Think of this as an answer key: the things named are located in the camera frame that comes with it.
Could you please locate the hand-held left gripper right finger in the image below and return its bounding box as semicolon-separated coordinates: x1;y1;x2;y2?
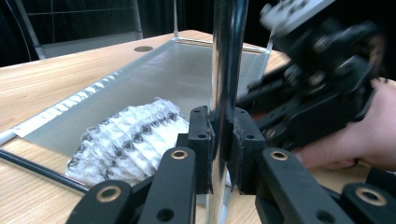
226;106;271;196

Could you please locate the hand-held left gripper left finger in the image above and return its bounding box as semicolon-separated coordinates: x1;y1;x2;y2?
175;105;219;194

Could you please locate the white grey striped cloth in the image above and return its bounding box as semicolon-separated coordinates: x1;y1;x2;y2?
65;96;191;189

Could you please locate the metal rack with grey fabric shelves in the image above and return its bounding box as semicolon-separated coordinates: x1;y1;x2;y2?
0;0;275;224

